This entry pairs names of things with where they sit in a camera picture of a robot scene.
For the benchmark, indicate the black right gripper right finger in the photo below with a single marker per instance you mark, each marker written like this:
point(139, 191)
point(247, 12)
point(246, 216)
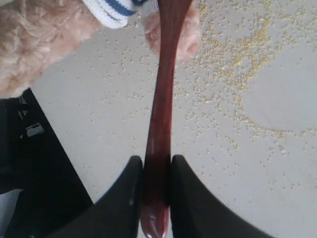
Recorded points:
point(197, 213)

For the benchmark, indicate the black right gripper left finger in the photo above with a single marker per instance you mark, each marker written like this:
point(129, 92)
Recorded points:
point(116, 214)

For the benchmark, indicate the dark red wooden spoon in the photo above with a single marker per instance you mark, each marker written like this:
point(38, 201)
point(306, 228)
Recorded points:
point(155, 212)

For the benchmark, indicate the plush bear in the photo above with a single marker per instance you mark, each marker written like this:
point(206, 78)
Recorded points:
point(37, 33)

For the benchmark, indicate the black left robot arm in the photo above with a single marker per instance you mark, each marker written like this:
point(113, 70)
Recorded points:
point(34, 164)

